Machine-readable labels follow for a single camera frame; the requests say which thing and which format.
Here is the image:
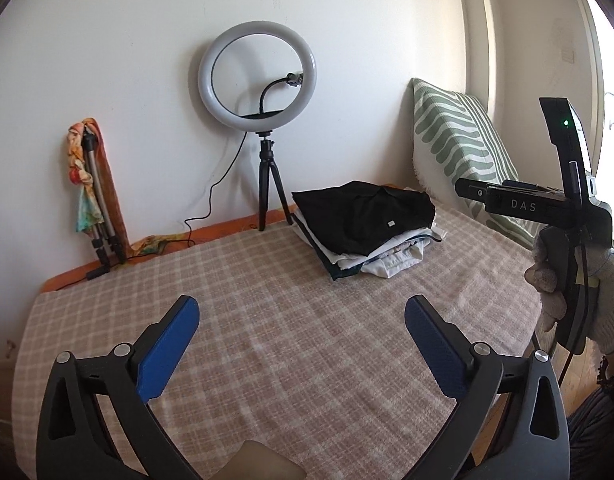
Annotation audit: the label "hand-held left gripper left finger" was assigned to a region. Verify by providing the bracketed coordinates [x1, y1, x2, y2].
[36, 296, 202, 480]

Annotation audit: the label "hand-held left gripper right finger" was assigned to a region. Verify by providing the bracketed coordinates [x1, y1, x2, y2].
[404, 295, 572, 480]

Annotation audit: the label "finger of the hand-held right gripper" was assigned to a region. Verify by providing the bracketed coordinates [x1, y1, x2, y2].
[455, 177, 492, 203]

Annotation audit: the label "black mesh garment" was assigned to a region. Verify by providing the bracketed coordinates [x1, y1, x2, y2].
[292, 181, 436, 257]

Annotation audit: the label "person's right hand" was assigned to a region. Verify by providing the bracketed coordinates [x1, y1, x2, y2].
[526, 232, 614, 358]

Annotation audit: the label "green striped pillow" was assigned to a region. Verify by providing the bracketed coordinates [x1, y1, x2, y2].
[411, 77, 544, 252]

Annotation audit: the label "folded white cloth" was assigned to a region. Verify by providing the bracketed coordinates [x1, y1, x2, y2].
[293, 224, 448, 282]

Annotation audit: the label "beige checked blanket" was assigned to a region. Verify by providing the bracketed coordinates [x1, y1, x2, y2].
[12, 205, 562, 480]

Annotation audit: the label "orange patterned scarf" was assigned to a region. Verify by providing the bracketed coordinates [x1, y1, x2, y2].
[64, 117, 190, 259]

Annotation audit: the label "folded silver tripod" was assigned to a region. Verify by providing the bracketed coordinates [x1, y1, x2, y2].
[79, 132, 128, 266]

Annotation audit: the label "person's dark striped clothing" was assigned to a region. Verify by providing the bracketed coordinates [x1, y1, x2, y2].
[567, 385, 614, 480]

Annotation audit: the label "black gooseneck phone holder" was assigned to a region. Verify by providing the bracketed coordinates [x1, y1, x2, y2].
[259, 72, 308, 118]

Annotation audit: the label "black ring light cable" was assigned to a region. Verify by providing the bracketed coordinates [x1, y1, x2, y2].
[84, 132, 248, 282]

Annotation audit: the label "white window frame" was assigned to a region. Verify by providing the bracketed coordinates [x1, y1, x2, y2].
[474, 0, 614, 201]

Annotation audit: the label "black ring light tripod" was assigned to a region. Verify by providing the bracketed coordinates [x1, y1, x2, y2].
[257, 131, 295, 232]

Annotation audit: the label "white ring light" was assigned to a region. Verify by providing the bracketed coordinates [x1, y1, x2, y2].
[198, 26, 318, 135]

